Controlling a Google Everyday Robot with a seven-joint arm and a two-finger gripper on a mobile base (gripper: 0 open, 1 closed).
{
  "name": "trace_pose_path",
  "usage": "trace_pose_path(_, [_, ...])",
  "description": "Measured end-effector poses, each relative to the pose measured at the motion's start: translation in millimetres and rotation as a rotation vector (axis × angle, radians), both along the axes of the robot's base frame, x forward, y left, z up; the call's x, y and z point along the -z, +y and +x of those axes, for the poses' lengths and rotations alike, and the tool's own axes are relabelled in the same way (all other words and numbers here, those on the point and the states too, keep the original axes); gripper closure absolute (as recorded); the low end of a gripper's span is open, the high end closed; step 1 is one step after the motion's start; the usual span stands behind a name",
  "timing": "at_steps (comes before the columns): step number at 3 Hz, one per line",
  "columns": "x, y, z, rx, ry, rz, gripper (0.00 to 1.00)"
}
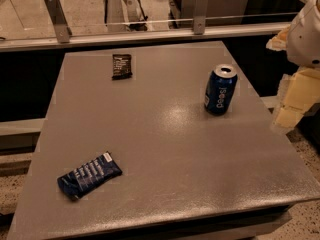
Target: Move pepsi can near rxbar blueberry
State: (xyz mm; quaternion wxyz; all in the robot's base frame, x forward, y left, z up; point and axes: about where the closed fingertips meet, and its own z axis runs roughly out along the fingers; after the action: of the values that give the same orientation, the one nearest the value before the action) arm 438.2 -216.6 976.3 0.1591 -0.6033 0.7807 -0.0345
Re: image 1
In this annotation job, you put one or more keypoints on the blue snack bar wrapper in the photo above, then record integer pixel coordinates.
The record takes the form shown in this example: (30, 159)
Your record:
(89, 176)

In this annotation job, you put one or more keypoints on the black snack bar wrapper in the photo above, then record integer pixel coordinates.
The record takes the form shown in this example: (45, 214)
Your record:
(122, 68)

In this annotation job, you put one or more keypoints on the metal guard rail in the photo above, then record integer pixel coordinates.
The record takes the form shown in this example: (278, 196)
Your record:
(128, 38)

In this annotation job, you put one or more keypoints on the right metal rail bracket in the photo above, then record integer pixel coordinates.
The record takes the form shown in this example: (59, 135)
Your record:
(199, 16)

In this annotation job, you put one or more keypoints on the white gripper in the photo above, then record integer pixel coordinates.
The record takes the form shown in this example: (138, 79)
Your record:
(305, 39)

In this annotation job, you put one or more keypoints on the left metal rail bracket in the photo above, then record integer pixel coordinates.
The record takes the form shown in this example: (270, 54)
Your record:
(58, 19)

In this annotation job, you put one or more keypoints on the metal rail bracket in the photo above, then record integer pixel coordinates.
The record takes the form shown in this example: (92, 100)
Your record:
(58, 19)
(199, 16)

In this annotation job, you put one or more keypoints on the blue pepsi can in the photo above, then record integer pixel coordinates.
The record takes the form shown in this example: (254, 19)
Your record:
(220, 89)

